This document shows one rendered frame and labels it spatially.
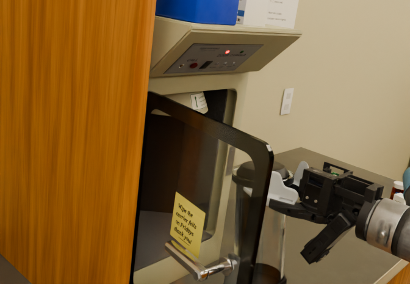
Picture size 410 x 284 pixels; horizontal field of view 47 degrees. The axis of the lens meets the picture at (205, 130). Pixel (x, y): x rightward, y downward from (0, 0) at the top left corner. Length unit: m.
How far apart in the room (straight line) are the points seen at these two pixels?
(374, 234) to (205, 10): 0.41
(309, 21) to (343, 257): 1.08
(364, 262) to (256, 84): 0.81
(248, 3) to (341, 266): 0.72
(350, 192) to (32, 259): 0.64
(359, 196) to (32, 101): 0.60
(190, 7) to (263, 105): 1.21
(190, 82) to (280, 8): 1.01
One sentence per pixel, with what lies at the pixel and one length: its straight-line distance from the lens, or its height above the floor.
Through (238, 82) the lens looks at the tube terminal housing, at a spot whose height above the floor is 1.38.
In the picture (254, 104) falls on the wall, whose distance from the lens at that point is 1.86.
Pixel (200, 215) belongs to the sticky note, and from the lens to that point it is 0.70.
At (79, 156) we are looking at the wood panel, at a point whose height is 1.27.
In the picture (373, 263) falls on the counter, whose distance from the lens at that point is 1.35.
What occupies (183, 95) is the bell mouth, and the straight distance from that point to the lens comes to 0.95.
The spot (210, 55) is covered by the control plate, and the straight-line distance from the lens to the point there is 0.82.
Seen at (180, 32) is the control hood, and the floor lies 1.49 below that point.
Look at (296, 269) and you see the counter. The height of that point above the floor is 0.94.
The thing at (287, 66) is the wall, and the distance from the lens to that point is 1.99.
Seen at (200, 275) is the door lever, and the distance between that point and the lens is 0.65.
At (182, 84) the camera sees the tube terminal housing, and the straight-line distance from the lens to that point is 0.89.
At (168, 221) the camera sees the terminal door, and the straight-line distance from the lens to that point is 0.78.
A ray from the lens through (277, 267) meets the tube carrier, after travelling 0.89.
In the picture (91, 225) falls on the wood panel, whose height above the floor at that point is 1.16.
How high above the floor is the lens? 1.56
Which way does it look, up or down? 16 degrees down
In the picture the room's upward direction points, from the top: 8 degrees clockwise
